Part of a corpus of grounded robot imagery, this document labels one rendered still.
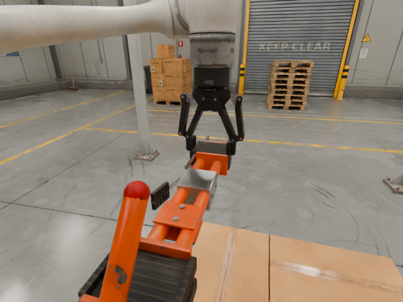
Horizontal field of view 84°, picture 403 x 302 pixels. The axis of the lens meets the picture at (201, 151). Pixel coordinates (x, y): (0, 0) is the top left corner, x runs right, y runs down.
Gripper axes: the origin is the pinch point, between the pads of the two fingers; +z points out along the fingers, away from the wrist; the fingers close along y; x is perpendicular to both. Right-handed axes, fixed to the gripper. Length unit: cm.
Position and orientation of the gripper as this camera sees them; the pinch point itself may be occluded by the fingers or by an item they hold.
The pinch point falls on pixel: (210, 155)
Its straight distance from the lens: 54.3
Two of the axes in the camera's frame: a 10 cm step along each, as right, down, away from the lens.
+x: 2.7, -3.9, 8.8
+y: 9.6, 1.0, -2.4
